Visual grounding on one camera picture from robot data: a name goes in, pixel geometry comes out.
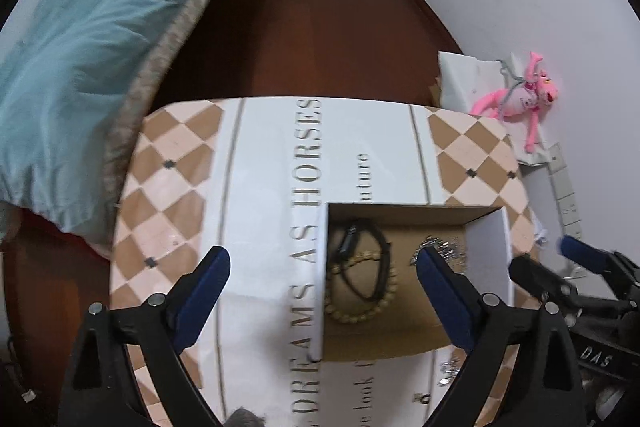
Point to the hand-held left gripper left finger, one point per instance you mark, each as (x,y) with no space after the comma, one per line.
(199,302)

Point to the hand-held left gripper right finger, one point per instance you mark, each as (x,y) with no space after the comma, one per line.
(447,302)

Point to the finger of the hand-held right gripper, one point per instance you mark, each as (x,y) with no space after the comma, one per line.
(537,278)
(580,251)

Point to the cardboard box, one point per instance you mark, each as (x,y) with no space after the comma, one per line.
(400,307)

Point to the grey ruler strip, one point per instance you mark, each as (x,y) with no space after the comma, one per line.
(565,192)

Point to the small silver earring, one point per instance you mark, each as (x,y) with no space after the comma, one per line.
(422,398)

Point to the grey furry object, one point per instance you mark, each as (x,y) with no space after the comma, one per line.
(245,419)

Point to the pink plush toy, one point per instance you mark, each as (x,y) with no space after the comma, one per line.
(520,102)

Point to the white paper bag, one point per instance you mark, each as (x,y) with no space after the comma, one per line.
(467,77)

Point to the teal blanket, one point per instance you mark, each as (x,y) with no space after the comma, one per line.
(80,57)

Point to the wicker bed frame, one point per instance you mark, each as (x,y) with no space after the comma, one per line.
(165,52)

